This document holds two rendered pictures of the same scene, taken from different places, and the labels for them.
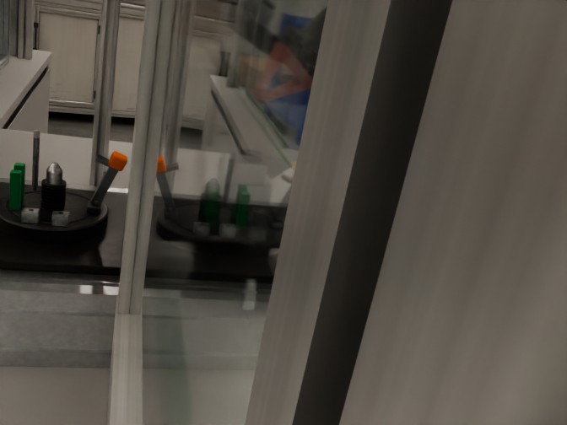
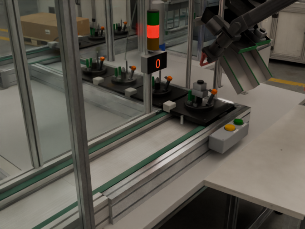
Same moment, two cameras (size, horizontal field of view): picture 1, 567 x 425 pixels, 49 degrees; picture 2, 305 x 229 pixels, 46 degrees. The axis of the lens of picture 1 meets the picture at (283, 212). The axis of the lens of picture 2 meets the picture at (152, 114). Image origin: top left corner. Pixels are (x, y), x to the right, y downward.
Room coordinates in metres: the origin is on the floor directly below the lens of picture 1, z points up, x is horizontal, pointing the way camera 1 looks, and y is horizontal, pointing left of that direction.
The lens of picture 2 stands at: (-0.19, -1.12, 1.67)
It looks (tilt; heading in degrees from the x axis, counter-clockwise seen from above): 26 degrees down; 58
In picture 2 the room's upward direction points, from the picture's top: straight up
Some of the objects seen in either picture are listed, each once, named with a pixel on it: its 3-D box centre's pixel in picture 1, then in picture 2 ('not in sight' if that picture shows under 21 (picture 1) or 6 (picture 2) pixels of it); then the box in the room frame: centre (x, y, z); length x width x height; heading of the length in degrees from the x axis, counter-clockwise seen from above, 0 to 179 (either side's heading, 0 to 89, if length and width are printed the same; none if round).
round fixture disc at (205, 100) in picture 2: not in sight; (199, 104); (0.81, 0.05, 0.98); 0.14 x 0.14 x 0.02
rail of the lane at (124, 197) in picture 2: not in sight; (189, 151); (0.59, -0.17, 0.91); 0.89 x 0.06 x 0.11; 16
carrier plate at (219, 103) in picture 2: not in sight; (199, 107); (0.81, 0.05, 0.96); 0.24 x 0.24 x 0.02; 16
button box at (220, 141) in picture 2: not in sight; (228, 134); (0.79, -0.18, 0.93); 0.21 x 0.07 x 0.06; 16
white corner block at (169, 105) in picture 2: not in sight; (169, 107); (0.69, 0.12, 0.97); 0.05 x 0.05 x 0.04; 16
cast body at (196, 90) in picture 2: not in sight; (198, 87); (0.81, 0.06, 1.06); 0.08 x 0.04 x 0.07; 104
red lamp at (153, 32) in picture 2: not in sight; (153, 30); (0.59, 0.11, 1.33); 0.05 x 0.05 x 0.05
